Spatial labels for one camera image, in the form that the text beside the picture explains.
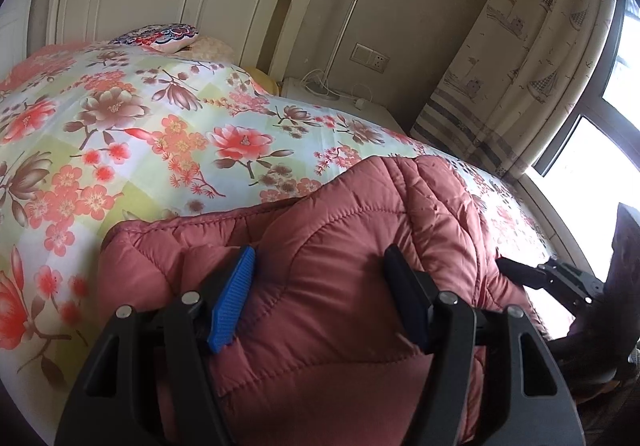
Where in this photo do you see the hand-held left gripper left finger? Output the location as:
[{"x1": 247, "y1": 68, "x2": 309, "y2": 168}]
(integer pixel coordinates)
[{"x1": 54, "y1": 246, "x2": 257, "y2": 446}]

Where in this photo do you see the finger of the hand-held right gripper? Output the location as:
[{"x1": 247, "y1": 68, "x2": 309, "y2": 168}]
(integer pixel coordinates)
[{"x1": 497, "y1": 256, "x2": 605, "y2": 309}]

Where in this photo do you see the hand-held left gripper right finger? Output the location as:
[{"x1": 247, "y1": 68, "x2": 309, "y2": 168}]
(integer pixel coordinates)
[{"x1": 382, "y1": 245, "x2": 583, "y2": 446}]

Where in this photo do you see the pink quilted jacket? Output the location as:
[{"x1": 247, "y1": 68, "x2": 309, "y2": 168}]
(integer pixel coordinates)
[{"x1": 97, "y1": 155, "x2": 551, "y2": 446}]

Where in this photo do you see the window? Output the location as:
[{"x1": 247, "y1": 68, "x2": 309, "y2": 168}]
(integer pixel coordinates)
[{"x1": 530, "y1": 0, "x2": 640, "y2": 277}]

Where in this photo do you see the floral bed sheet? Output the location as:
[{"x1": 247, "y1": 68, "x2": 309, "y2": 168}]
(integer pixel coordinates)
[{"x1": 0, "y1": 40, "x2": 576, "y2": 377}]

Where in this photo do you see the white nightstand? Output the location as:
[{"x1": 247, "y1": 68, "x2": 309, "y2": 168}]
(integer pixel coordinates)
[{"x1": 279, "y1": 76, "x2": 407, "y2": 134}]

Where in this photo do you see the plain yellow pillow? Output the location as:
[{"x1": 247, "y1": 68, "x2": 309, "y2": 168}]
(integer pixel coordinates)
[{"x1": 245, "y1": 66, "x2": 281, "y2": 96}]

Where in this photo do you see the boat print curtain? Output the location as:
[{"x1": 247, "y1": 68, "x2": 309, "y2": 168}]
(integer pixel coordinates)
[{"x1": 410, "y1": 0, "x2": 624, "y2": 179}]

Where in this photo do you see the yellow checkered pillow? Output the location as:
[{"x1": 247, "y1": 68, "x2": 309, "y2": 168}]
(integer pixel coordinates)
[{"x1": 180, "y1": 35, "x2": 237, "y2": 63}]

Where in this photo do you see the silver pole lamp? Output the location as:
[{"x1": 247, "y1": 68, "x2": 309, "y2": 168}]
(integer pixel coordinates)
[{"x1": 305, "y1": 0, "x2": 361, "y2": 96}]

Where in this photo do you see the colourful patterned pillow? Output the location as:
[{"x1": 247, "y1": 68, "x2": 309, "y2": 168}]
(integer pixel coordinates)
[{"x1": 111, "y1": 23, "x2": 201, "y2": 52}]

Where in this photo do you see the white door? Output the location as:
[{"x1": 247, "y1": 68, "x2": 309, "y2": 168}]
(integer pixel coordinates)
[{"x1": 0, "y1": 0, "x2": 37, "y2": 72}]

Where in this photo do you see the white cable with switch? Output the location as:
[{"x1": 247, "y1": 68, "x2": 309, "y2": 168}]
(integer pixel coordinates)
[{"x1": 350, "y1": 84, "x2": 377, "y2": 108}]

